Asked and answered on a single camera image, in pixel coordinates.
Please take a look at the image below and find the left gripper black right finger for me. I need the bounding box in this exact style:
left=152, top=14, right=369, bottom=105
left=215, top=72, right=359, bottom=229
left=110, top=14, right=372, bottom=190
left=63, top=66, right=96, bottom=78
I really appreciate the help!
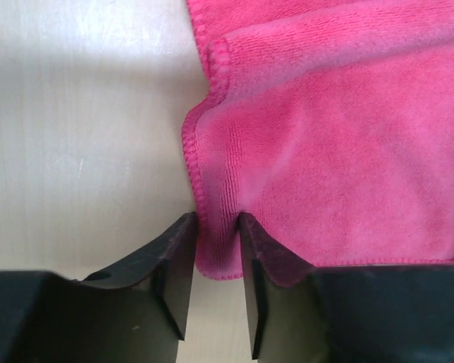
left=238, top=213, right=454, bottom=362

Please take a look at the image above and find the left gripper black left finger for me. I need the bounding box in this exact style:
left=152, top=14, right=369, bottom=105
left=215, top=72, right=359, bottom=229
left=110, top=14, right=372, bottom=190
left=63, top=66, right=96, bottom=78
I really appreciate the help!
left=0, top=213, right=197, bottom=362

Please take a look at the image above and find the pink towel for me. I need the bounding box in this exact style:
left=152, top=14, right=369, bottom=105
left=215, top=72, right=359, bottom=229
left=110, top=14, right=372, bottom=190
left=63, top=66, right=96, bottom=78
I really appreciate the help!
left=182, top=1, right=454, bottom=279

